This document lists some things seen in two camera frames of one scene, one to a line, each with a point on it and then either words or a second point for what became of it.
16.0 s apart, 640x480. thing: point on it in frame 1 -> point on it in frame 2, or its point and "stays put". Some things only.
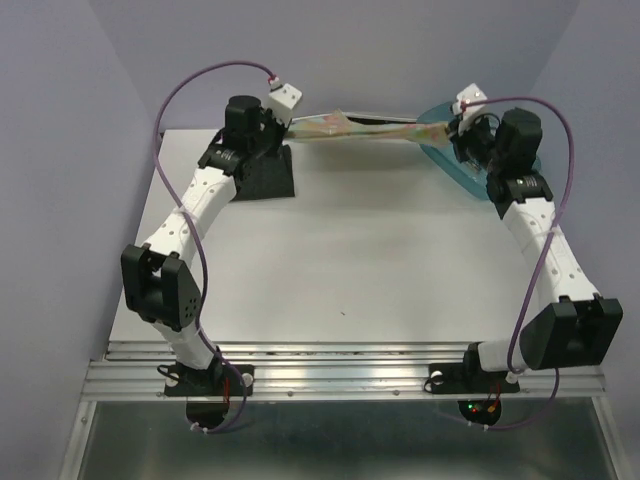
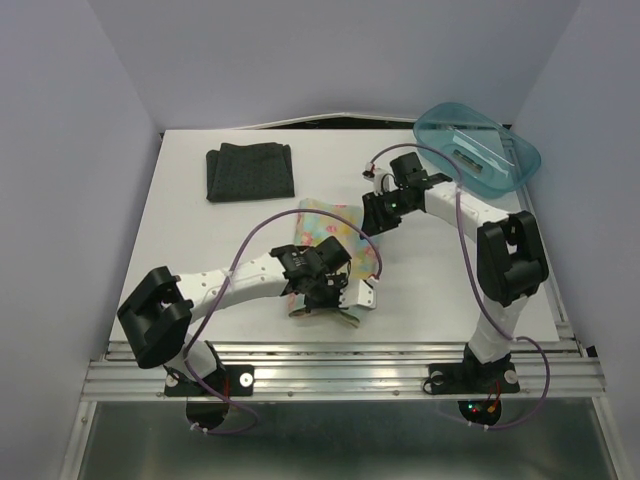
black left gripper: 267,114 -> 340,281
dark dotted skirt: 266,176 stays put
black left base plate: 221,381 stays put
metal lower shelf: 339,439 stays put
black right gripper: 460,139 -> 373,217
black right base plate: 453,378 stays put
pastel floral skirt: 337,125 -> 317,219
